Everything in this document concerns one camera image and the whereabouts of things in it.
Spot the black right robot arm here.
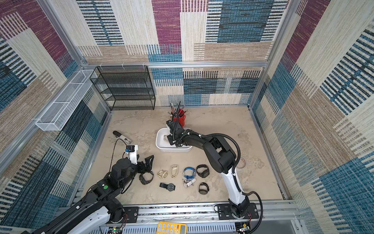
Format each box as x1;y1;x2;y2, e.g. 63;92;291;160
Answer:
166;120;263;218

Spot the black flat analog watch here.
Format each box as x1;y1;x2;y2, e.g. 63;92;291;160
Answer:
159;182;175;192

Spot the dark brown round watch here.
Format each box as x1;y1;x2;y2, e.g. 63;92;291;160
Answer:
198;182;209;195

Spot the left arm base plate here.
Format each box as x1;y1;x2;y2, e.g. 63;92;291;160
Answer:
119;206;139;224

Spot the silver metal watch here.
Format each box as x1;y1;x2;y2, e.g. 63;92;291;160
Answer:
183;178;196;188

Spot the white wire mesh basket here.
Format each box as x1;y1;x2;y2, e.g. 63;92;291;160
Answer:
36;70;94;131

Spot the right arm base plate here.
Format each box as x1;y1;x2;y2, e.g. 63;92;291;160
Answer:
213;203;260;220

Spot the blue strap watch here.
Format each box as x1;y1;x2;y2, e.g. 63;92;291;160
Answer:
183;167;196;180

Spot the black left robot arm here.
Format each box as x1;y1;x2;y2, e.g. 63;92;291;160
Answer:
33;155;154;234

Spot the black wire mesh shelf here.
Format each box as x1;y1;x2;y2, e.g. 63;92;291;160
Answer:
90;65;156;111

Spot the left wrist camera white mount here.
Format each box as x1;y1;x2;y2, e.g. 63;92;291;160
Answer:
125;145;138;165

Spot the white plastic storage box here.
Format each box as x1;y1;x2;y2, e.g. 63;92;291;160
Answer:
155;127;192;153

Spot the black chunky watch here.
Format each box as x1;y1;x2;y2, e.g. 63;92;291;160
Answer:
139;171;154;185

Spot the red metal pen bucket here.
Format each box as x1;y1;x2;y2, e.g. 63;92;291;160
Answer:
171;109;186;127

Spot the aluminium front rail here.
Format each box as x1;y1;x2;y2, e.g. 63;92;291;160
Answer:
124;200;302;225

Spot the yellow teach pendant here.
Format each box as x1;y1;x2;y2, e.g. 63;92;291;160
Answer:
156;222;187;234

